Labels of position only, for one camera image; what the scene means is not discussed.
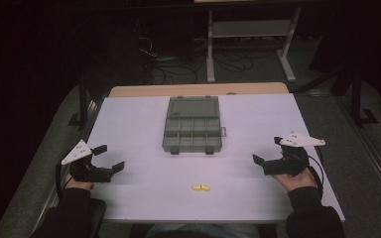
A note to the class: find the black metal stand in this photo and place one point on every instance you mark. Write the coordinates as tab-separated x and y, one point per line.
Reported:
357	99
83	99

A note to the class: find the grey plastic organizer box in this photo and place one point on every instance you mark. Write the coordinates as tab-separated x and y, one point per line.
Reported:
191	129

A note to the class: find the white metal desk frame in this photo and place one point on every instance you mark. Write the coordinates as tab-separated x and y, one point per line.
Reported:
249	29

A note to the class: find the yellow foam earplug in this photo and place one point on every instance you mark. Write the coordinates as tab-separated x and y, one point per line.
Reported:
205	188
196	187

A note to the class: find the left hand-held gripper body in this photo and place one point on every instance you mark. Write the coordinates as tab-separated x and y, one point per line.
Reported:
79	152

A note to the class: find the light wooden table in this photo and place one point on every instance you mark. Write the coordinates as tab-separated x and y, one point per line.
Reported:
195	90

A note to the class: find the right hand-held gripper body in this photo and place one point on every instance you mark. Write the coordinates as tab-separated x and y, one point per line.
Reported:
292	163

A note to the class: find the person's right hand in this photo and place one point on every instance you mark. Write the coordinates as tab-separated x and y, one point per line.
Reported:
299	181

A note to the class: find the person's left hand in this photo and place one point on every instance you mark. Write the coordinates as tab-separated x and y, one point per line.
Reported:
77	185

